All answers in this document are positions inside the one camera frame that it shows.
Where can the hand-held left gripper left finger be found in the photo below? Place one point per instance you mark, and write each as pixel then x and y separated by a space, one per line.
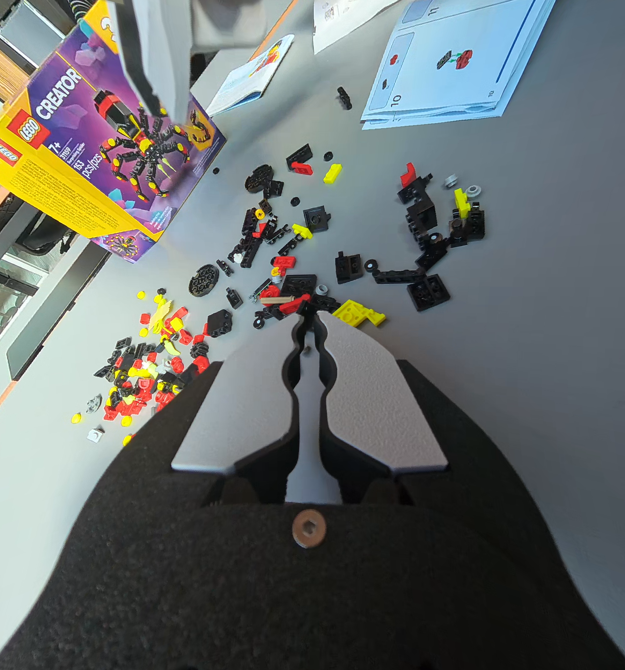
pixel 239 408

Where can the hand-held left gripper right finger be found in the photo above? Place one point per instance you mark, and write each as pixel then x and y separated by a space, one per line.
pixel 380 408

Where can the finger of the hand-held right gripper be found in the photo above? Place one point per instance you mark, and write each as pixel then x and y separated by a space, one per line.
pixel 173 63

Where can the light blue instruction booklet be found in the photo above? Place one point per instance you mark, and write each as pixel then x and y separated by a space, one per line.
pixel 448 63

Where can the pile of red yellow bricks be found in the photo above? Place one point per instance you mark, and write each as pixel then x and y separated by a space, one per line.
pixel 201 363

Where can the small folded leaflet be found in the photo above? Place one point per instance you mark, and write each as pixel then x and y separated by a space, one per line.
pixel 249 78

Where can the yellow wedge toy plate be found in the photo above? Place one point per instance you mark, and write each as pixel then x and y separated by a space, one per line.
pixel 352 313

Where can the black toy bar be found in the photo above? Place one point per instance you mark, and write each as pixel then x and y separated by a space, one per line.
pixel 234 298

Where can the purple yellow toy set box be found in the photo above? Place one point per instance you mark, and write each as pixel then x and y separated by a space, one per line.
pixel 82 157

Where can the round black toy plate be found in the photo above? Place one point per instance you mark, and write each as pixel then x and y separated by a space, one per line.
pixel 204 281
pixel 257 177

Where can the light grey small toy piece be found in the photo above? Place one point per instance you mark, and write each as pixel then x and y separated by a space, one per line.
pixel 95 435

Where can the grey round toy piece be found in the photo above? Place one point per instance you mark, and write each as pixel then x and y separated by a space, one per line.
pixel 92 404

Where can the small red toy piece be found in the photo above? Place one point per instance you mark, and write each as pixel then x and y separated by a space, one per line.
pixel 303 168

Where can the black toy clip piece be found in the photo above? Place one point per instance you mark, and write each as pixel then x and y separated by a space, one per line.
pixel 344 98

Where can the torn white paper bag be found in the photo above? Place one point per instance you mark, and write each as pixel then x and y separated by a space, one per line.
pixel 344 21

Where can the flat yellow toy piece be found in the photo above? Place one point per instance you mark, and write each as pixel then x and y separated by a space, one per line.
pixel 303 231

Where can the small yellow toy plate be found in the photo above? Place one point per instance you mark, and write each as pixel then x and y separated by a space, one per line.
pixel 333 174

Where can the cluster of black bricks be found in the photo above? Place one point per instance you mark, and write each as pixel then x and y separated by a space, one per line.
pixel 421 214

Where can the dark square plate with stud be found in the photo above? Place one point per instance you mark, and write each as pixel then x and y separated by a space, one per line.
pixel 316 219

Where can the black backpack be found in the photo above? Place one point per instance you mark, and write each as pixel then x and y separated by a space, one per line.
pixel 45 233

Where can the black toy bracket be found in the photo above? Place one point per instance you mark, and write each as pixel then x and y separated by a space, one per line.
pixel 348 267

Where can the black rail under desk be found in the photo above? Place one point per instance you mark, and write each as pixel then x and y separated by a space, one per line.
pixel 56 314

